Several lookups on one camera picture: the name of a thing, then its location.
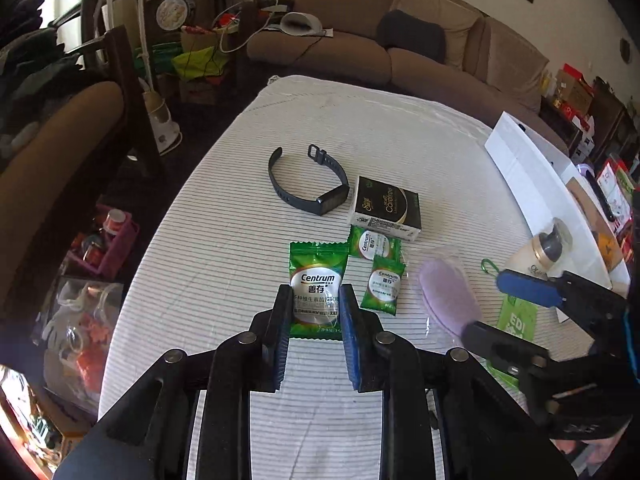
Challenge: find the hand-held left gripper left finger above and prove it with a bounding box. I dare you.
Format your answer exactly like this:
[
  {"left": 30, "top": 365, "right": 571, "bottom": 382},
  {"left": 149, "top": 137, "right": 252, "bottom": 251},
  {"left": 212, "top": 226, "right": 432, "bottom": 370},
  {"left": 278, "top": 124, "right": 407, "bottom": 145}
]
[{"left": 52, "top": 284, "right": 296, "bottom": 480}]

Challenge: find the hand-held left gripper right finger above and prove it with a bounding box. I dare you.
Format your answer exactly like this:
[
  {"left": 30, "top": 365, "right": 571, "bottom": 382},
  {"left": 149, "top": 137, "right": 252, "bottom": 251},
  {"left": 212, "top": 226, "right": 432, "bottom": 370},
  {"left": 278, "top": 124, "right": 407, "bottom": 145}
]
[{"left": 340, "top": 284, "right": 583, "bottom": 480}]

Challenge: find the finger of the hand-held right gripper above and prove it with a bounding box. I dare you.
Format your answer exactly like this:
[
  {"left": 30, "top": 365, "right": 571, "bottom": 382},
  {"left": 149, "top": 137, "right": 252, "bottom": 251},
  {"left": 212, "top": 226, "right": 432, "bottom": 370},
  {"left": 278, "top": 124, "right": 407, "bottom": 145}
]
[
  {"left": 461, "top": 321, "right": 556, "bottom": 378},
  {"left": 494, "top": 268, "right": 629, "bottom": 342}
]

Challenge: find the large green vitamin sachet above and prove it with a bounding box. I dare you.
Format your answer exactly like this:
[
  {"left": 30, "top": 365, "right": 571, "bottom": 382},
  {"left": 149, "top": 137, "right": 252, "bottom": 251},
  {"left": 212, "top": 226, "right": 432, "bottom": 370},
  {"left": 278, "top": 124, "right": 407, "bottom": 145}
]
[{"left": 289, "top": 241, "right": 349, "bottom": 342}]

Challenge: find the white storage box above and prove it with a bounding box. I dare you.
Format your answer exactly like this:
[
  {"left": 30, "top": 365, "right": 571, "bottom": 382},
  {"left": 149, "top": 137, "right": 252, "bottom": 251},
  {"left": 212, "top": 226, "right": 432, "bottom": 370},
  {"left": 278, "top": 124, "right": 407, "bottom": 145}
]
[{"left": 484, "top": 111, "right": 632, "bottom": 325}]

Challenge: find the green printed card packet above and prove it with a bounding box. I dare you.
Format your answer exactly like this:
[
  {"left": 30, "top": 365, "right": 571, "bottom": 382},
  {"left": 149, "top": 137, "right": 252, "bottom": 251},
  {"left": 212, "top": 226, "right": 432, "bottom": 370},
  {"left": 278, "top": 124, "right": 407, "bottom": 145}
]
[{"left": 481, "top": 296, "right": 539, "bottom": 389}]

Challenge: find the cream lotion pump bottle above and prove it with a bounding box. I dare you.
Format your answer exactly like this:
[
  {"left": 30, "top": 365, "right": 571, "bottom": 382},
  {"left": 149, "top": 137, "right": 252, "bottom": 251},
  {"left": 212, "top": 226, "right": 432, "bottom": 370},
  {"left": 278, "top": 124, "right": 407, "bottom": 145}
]
[{"left": 504, "top": 217, "right": 572, "bottom": 282}]

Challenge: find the small green vitamin sachet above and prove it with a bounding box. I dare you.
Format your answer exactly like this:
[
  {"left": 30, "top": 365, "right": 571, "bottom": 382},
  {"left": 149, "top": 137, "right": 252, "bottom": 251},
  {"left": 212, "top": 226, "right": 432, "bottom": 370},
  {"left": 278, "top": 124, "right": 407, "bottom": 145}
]
[{"left": 366, "top": 254, "right": 406, "bottom": 316}]

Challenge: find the purple sponge in clear wrap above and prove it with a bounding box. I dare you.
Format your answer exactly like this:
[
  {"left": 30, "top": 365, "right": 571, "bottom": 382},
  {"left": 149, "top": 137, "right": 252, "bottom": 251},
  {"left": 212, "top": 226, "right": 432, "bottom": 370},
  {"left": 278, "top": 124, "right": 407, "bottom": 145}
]
[{"left": 406, "top": 246, "right": 485, "bottom": 342}]

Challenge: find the brown cardboard sheet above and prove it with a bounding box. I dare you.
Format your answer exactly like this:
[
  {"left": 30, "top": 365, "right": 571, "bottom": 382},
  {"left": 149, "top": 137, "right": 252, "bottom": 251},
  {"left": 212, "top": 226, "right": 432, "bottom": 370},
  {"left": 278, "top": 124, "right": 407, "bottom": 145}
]
[{"left": 566, "top": 177, "right": 626, "bottom": 274}]

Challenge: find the medium green vitamin sachet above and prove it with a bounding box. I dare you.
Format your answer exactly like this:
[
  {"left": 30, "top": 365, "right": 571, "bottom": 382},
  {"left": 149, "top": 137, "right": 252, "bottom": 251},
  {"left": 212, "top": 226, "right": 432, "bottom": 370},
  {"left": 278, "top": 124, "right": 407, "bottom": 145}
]
[{"left": 348, "top": 224, "right": 403, "bottom": 261}]

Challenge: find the black remote control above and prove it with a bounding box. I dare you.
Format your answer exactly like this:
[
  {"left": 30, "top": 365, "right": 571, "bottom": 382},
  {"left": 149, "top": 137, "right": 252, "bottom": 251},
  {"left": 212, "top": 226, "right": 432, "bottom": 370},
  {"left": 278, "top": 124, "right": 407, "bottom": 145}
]
[{"left": 587, "top": 172, "right": 617, "bottom": 222}]

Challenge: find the bag of colourful snack packets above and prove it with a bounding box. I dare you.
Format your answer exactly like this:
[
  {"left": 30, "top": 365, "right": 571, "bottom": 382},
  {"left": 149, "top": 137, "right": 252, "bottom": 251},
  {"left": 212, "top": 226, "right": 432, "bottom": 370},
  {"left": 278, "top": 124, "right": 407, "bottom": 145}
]
[{"left": 596, "top": 156, "right": 637, "bottom": 232}]

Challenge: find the black smart band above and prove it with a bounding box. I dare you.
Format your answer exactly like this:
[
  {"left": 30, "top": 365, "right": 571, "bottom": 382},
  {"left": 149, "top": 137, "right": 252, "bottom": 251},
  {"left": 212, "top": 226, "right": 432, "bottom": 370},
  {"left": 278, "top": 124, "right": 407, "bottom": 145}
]
[{"left": 268, "top": 144, "right": 350, "bottom": 217}]

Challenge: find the black and white small box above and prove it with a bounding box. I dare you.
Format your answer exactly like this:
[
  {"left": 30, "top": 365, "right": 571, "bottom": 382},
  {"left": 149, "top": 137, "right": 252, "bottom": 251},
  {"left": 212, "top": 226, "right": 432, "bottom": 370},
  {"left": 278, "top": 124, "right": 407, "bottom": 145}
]
[{"left": 348, "top": 176, "right": 423, "bottom": 244}]

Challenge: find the pink plastic basket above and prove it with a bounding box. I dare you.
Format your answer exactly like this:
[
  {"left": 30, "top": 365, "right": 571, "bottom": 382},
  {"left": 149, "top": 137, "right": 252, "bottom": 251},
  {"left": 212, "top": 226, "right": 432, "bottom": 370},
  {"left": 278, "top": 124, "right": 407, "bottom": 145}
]
[{"left": 67, "top": 203, "right": 142, "bottom": 281}]

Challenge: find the dark wooden cabinet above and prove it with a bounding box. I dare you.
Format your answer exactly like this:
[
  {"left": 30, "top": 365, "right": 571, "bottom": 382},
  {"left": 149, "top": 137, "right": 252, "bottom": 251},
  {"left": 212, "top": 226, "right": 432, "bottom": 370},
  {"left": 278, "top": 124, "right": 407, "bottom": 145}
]
[{"left": 589, "top": 76, "right": 632, "bottom": 162}]

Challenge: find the orange cap bottle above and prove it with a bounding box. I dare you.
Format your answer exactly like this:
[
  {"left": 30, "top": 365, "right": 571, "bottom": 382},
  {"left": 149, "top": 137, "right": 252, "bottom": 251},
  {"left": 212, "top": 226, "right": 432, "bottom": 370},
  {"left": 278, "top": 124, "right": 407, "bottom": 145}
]
[{"left": 102, "top": 208, "right": 126, "bottom": 236}]

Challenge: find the brown cardboard box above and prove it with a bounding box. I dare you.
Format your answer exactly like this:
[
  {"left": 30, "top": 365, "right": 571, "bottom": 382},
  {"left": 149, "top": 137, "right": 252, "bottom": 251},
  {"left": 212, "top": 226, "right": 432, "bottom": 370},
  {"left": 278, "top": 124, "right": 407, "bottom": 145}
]
[{"left": 554, "top": 71, "right": 594, "bottom": 114}]

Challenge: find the clear plastic bag of toys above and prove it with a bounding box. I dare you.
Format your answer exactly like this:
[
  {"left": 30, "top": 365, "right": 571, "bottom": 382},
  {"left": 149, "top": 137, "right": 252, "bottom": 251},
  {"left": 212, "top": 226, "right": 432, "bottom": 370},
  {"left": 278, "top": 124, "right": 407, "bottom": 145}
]
[{"left": 32, "top": 275, "right": 125, "bottom": 414}]

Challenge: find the tan sofa pillow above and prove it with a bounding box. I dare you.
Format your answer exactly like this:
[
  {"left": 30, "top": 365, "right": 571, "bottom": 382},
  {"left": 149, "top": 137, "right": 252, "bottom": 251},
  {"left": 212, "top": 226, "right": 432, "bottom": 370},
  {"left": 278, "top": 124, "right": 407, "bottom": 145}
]
[
  {"left": 399, "top": 0, "right": 482, "bottom": 70},
  {"left": 486, "top": 19, "right": 549, "bottom": 112}
]

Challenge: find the white garment steamer base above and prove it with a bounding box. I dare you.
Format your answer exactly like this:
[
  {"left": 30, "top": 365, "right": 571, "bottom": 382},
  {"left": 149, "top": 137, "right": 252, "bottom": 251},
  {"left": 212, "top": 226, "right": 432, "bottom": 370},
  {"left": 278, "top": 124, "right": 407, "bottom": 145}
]
[{"left": 142, "top": 88, "right": 182, "bottom": 155}]

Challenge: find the yellow green bag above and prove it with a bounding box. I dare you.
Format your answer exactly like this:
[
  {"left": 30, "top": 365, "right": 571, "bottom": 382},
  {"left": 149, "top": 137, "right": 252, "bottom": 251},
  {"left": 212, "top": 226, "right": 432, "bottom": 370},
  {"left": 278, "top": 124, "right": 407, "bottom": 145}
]
[{"left": 171, "top": 45, "right": 230, "bottom": 81}]

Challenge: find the dark grey cushion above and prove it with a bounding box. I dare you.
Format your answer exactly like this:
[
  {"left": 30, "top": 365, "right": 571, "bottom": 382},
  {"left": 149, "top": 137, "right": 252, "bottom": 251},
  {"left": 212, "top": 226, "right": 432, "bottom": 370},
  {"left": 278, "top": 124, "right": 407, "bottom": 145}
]
[{"left": 376, "top": 9, "right": 447, "bottom": 62}]

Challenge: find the brown fabric sofa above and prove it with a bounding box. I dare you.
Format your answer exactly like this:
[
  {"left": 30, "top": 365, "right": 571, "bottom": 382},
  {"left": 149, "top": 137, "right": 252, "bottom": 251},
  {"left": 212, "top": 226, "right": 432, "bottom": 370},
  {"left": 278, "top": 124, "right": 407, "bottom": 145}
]
[{"left": 246, "top": 0, "right": 571, "bottom": 157}]

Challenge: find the dark wooden chair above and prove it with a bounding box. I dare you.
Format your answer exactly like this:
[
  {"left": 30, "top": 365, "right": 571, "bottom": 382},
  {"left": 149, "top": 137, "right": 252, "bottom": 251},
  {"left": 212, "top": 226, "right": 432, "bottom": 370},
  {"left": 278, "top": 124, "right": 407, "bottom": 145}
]
[{"left": 47, "top": 0, "right": 169, "bottom": 179}]

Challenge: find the brown armchair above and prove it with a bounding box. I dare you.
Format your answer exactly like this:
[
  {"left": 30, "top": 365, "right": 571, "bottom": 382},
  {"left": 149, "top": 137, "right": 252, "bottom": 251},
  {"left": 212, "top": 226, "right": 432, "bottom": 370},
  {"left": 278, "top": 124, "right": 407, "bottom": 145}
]
[{"left": 0, "top": 81, "right": 127, "bottom": 247}]

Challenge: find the white grey massager device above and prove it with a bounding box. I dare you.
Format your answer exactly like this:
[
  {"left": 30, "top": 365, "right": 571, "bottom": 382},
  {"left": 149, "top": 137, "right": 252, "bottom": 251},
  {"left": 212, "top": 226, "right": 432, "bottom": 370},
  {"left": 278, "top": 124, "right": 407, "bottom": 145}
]
[{"left": 279, "top": 11, "right": 327, "bottom": 39}]

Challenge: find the round printed tin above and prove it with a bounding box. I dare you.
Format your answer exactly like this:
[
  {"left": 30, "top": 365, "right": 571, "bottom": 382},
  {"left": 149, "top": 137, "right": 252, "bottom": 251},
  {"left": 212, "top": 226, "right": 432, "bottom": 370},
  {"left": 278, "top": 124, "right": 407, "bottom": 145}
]
[{"left": 155, "top": 0, "right": 197, "bottom": 32}]

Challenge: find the white lamp pole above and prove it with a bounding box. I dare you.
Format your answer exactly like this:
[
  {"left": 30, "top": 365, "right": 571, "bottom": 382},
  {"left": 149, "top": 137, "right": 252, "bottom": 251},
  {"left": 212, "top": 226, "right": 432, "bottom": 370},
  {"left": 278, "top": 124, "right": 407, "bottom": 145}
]
[{"left": 100, "top": 0, "right": 152, "bottom": 87}]

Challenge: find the dark clothes pile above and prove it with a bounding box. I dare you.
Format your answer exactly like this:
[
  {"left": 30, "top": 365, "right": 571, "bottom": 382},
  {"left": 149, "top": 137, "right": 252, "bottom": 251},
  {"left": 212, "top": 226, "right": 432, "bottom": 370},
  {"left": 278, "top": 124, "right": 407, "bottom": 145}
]
[{"left": 0, "top": 0, "right": 87, "bottom": 147}]

